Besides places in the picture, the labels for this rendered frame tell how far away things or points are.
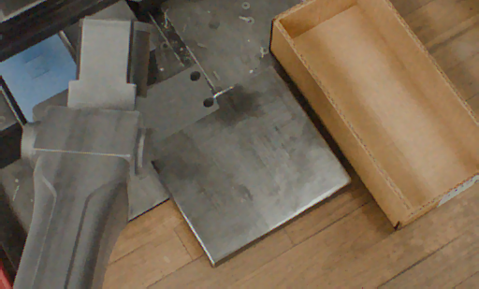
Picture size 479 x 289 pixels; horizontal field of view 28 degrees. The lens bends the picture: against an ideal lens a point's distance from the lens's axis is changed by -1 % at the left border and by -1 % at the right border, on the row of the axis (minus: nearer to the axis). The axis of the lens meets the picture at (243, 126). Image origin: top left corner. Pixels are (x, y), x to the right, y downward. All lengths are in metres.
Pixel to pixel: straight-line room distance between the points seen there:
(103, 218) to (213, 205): 0.39
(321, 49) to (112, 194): 0.51
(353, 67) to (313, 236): 0.20
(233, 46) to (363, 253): 0.28
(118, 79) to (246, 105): 0.33
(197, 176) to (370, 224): 0.19
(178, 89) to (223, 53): 0.28
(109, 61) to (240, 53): 0.38
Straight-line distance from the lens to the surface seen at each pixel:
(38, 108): 0.85
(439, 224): 1.04
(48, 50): 1.01
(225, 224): 1.00
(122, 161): 0.65
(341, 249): 1.02
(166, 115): 0.82
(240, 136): 1.03
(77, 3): 0.86
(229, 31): 1.10
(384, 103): 1.07
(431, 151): 1.06
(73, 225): 0.61
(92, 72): 0.73
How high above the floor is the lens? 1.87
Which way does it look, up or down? 67 degrees down
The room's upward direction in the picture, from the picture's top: 3 degrees clockwise
